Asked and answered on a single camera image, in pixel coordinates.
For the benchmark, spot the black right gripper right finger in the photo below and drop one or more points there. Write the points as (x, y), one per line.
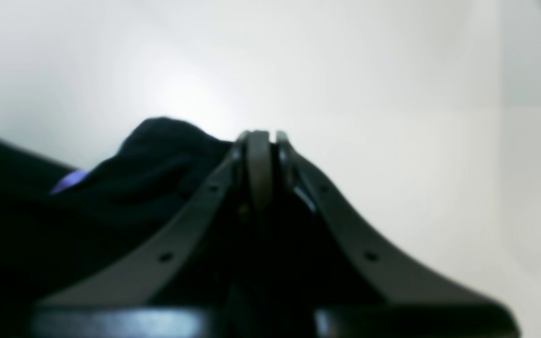
(412, 301)

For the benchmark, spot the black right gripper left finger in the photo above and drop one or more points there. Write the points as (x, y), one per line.
(119, 301)

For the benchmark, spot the black t-shirt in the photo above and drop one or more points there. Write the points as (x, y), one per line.
(49, 239)

